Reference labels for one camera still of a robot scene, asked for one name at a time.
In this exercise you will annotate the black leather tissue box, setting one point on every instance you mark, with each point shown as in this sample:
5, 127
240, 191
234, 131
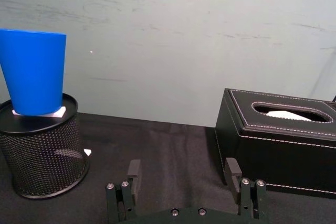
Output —
278, 142

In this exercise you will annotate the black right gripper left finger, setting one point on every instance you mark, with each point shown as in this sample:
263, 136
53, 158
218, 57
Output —
128, 192

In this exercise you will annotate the white tissue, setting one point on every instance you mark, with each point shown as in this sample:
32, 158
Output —
286, 116

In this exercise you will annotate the blue plastic cup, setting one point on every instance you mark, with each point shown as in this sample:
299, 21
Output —
34, 73

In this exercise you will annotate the black mesh metal holder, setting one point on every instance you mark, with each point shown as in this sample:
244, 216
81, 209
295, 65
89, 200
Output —
44, 153

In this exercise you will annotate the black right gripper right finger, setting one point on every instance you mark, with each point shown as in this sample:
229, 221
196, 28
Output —
244, 192

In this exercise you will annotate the black table cloth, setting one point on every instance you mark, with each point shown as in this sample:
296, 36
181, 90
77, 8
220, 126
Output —
168, 166

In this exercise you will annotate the white paper scrap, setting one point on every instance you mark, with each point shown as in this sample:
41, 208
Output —
87, 152

